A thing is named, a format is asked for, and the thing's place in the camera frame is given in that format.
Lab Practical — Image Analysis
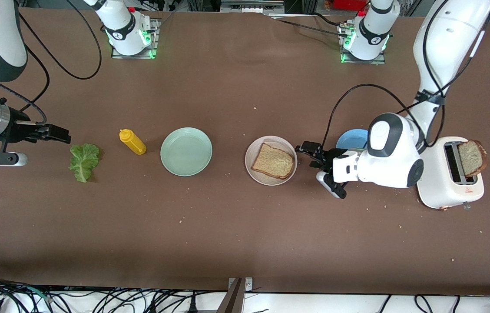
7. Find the green lettuce leaf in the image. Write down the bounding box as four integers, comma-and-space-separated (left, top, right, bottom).
68, 143, 101, 183

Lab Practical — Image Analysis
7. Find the brown bread slice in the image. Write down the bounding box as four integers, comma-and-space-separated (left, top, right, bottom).
458, 139, 488, 177
251, 143, 295, 180

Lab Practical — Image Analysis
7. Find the yellow mustard squeeze bottle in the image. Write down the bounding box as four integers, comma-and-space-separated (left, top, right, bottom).
119, 129, 147, 156

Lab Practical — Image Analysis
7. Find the beige plate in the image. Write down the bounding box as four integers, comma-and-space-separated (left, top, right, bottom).
245, 136, 298, 186

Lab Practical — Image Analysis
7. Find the blue plate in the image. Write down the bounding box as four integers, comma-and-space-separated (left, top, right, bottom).
336, 129, 370, 151

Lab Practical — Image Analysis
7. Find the light green plate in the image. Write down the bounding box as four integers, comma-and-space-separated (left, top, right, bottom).
160, 127, 213, 177

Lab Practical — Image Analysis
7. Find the white toaster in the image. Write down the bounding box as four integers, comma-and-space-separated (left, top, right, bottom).
417, 136, 485, 211

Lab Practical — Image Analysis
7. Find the red box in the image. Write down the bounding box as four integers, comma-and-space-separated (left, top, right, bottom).
332, 0, 369, 11

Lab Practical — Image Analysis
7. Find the grey metal rack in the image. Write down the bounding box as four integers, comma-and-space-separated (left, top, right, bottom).
220, 0, 285, 13

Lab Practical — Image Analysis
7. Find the dark metal bar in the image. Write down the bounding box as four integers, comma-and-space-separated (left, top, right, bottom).
215, 278, 244, 313

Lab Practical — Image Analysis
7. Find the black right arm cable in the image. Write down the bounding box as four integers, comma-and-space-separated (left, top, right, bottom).
17, 0, 103, 127

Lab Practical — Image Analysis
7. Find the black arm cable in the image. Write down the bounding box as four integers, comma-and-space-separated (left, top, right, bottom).
17, 0, 103, 127
322, 0, 489, 149

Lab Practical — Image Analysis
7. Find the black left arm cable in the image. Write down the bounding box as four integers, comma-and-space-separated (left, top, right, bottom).
322, 0, 489, 149

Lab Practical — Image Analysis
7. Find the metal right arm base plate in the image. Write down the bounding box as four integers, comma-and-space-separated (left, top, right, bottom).
111, 17, 159, 60

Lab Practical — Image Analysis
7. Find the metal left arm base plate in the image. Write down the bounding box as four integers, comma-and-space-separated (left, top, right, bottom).
341, 22, 387, 65

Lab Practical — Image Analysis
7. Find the black cable on table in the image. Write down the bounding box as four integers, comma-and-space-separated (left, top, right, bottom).
269, 12, 352, 39

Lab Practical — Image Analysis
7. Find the silver table edge bracket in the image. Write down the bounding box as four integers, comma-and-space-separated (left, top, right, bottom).
228, 277, 253, 293

